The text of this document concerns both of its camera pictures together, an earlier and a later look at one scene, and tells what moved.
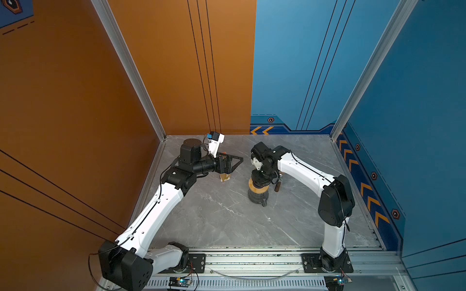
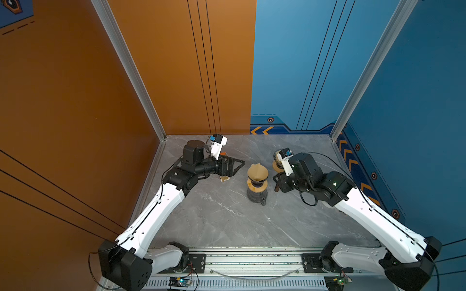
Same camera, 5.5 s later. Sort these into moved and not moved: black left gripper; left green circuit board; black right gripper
Moved: black right gripper
Not moved: left green circuit board; black left gripper
